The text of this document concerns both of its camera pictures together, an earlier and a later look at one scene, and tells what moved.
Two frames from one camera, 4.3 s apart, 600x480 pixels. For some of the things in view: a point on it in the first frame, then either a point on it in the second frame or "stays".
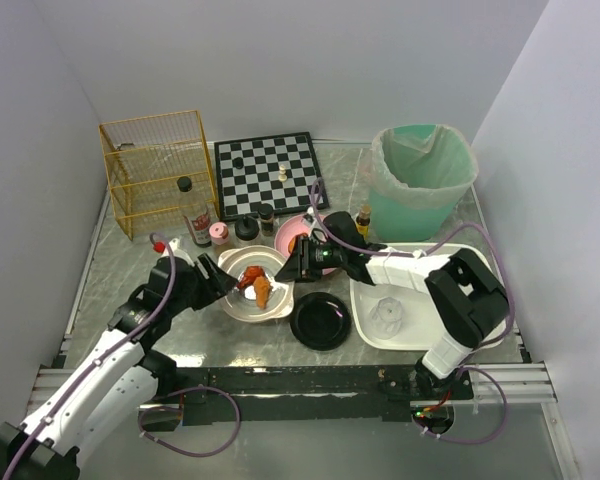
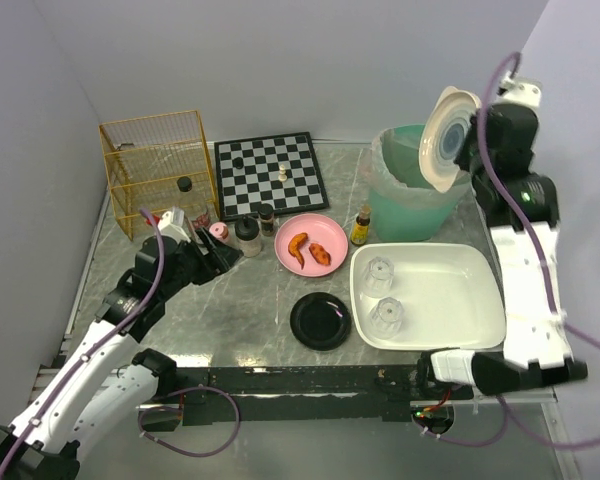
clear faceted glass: [385, 318] stays
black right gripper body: [303, 258] -> [469, 150]
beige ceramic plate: [241, 304] -> [442, 133]
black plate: [320, 321] stays
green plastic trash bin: [417, 174] stays
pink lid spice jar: [219, 232] stays
